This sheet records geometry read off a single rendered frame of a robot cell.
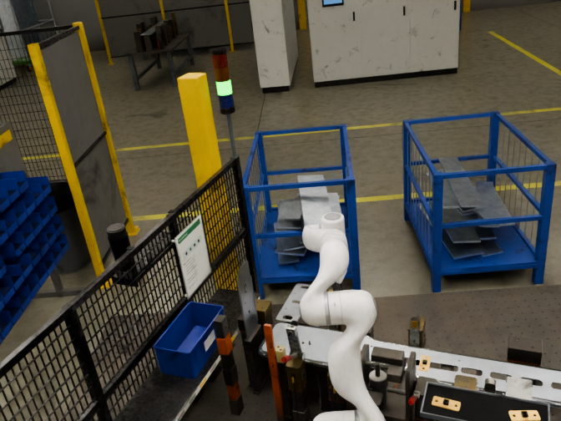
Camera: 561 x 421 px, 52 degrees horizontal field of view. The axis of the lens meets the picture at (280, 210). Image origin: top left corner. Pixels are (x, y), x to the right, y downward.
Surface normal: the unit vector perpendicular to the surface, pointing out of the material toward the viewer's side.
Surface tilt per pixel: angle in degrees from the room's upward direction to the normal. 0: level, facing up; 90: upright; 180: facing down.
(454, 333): 0
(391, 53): 90
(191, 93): 90
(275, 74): 90
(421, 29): 90
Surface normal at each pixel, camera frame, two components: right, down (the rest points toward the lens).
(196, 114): -0.37, 0.45
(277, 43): -0.09, 0.46
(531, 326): -0.11, -0.89
